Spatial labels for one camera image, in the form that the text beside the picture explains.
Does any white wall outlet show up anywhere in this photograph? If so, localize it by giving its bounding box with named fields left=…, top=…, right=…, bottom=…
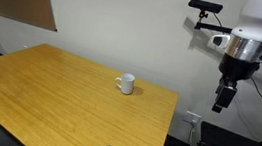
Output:
left=182, top=110, right=203, bottom=128

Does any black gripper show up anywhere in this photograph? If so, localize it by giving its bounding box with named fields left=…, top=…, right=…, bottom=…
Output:
left=211, top=52, right=262, bottom=118

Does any white ceramic mug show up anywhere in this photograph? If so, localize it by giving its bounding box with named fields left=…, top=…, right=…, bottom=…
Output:
left=112, top=71, right=137, bottom=96

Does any white power cord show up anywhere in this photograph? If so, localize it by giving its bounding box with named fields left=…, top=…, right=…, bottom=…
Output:
left=188, top=123, right=197, bottom=146

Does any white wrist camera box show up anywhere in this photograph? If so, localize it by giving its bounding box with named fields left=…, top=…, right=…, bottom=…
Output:
left=207, top=31, right=231, bottom=51

